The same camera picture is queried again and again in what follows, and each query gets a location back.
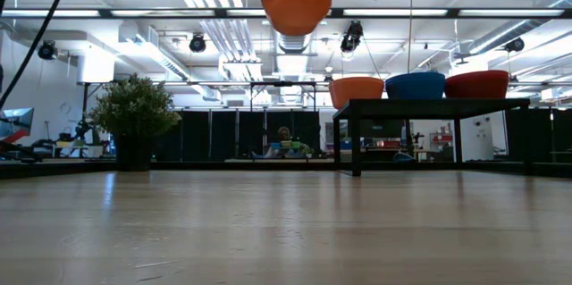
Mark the orange plastic mini bowl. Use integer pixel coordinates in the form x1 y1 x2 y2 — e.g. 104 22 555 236
329 76 385 110
260 0 333 38

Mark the blue plastic mini bowl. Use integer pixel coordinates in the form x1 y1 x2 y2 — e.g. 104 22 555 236
384 71 447 100

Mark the red plastic mini bowl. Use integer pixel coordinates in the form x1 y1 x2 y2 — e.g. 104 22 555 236
444 69 511 100

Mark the black ceiling spotlight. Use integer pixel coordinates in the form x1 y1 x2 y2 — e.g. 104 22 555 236
188 32 207 54
340 20 365 54
503 37 526 54
37 40 58 62

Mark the black overhead crossbar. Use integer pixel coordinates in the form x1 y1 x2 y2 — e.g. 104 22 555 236
0 6 572 20

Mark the black perforated metal rack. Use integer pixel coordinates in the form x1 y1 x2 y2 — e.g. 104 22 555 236
332 97 534 178

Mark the person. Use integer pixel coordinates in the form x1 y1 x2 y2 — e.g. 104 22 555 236
267 125 309 159

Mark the white cabinet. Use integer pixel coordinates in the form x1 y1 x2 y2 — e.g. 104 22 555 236
459 114 509 161

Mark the green potted plant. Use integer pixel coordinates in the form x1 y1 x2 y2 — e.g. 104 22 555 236
88 73 182 172

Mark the tilted computer monitor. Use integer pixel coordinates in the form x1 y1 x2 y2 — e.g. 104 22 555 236
0 106 36 144

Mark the black background frame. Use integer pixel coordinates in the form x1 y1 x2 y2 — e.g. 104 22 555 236
248 80 319 112

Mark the silver ceiling duct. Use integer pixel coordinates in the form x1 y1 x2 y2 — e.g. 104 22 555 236
464 0 572 56

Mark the black partition wall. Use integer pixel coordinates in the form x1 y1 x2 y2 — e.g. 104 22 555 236
154 109 334 162
507 108 572 163

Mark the black aluminium table frame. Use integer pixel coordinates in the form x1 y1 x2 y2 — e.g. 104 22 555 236
0 158 572 180

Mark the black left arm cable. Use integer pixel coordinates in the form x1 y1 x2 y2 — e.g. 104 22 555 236
0 0 75 112

